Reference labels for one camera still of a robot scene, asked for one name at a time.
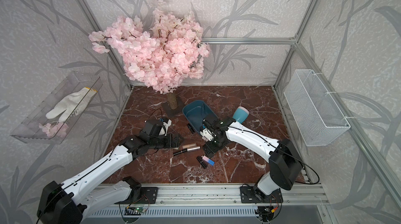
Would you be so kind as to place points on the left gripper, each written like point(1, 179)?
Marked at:
point(169, 144)

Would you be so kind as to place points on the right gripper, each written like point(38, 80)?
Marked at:
point(209, 151)

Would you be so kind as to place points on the teal plastic storage box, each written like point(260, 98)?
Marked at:
point(195, 112)

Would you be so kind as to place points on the pink blue gradient lipstick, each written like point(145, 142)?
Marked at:
point(208, 160)

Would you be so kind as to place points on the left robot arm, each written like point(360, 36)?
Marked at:
point(75, 199)

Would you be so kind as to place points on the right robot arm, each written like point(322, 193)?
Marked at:
point(283, 159)

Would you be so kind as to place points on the small black lipstick tube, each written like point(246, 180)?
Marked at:
point(191, 128)

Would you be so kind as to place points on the beige lipstick tube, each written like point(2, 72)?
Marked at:
point(189, 146)

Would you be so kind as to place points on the black silver mascara tube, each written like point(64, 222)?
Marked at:
point(187, 150)

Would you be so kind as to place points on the left circuit board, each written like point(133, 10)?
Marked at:
point(135, 211)

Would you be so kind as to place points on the circuit board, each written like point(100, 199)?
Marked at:
point(135, 211)
point(266, 210)

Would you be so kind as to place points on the pink cherry blossom tree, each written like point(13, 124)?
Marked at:
point(162, 57)

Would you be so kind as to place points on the white work glove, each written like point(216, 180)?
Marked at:
point(72, 104)

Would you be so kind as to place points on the pink flower sprig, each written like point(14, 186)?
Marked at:
point(54, 129)

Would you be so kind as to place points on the right circuit board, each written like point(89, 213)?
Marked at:
point(266, 210)

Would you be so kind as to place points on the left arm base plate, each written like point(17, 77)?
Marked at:
point(139, 194)

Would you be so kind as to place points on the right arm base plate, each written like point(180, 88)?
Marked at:
point(250, 194)

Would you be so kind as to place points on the clear acrylic wall tray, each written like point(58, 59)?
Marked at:
point(28, 131)

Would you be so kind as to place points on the white wire mesh basket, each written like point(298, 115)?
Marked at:
point(318, 117)

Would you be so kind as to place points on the aluminium front rail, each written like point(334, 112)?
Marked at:
point(211, 194)

